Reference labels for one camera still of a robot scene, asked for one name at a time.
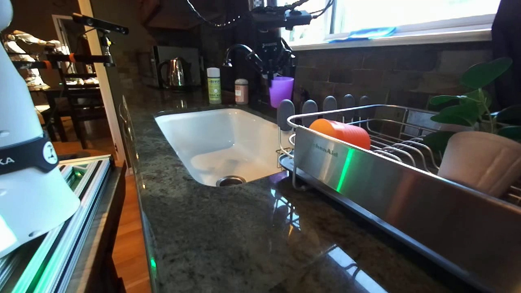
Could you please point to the blue cloth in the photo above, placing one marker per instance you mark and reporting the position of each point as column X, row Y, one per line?
column 368, row 33

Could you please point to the dark wooden chair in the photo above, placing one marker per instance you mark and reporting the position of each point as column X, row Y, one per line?
column 82, row 103

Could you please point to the green leafy plant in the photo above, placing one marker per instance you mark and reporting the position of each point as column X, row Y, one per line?
column 466, row 111

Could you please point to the stainless steel dish rack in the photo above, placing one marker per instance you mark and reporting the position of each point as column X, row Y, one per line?
column 407, row 200

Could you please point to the metal sink drain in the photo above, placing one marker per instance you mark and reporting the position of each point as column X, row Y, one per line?
column 231, row 181

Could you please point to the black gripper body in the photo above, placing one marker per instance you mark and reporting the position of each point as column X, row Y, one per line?
column 275, row 47

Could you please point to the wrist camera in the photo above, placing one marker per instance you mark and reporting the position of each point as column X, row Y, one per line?
column 282, row 16

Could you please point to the orange label soap bottle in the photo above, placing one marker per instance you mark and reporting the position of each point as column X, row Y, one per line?
column 241, row 91

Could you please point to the orange plastic cup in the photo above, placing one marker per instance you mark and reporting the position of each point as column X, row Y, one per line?
column 342, row 132

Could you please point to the white window frame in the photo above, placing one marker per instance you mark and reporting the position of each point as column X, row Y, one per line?
column 412, row 36

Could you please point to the green soap bottle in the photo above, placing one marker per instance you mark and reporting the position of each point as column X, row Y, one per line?
column 213, row 86

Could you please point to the white kitchen sink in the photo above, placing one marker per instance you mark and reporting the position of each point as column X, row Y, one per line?
column 217, row 135

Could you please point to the black tripod stand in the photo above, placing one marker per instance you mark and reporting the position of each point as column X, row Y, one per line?
column 99, row 25

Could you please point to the dark metal faucet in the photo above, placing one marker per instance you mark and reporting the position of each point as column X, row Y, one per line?
column 244, row 51

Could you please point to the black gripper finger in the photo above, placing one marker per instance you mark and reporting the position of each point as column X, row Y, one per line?
column 290, row 67
column 270, row 72

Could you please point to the beige ornament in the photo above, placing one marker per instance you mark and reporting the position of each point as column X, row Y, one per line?
column 29, row 46

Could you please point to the metal robot mounting table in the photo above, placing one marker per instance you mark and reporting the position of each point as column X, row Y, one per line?
column 82, row 228

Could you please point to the purple plastic cup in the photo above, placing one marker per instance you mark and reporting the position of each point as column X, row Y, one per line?
column 282, row 91

